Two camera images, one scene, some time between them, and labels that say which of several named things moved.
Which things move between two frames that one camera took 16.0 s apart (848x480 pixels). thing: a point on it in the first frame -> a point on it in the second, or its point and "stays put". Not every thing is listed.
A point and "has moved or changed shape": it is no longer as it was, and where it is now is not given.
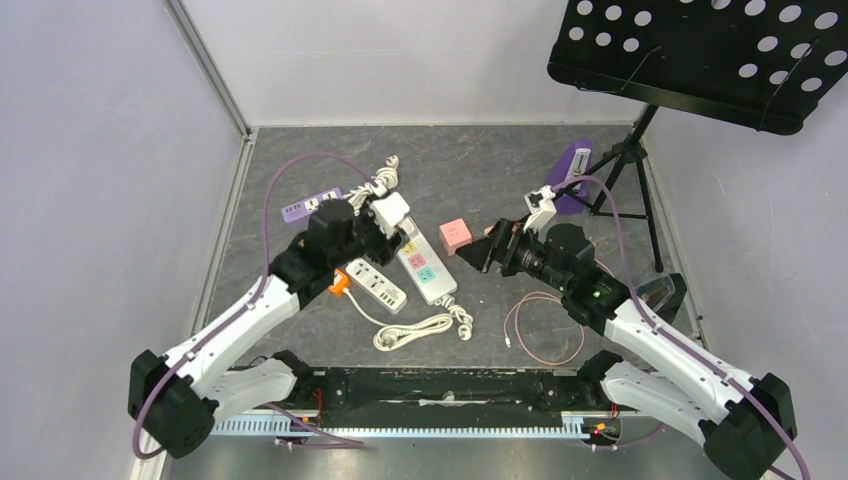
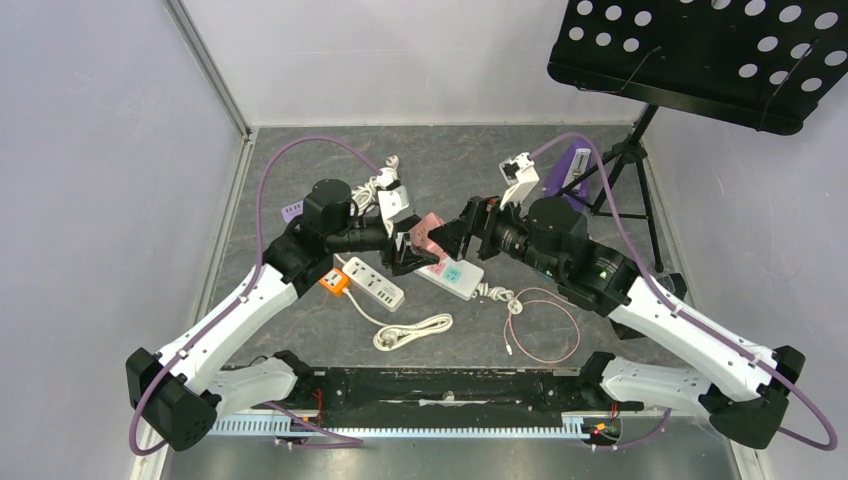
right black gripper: x=501 y=245 -> x=478 y=225
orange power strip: x=341 y=282 stays put
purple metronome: x=576 y=162 stays put
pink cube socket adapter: x=454 y=235 has moved or changed shape
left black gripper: x=384 y=252 -> x=405 y=260
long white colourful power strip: x=423 y=264 has moved or changed shape
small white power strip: x=375 y=287 stays put
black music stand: x=764 y=64 stays put
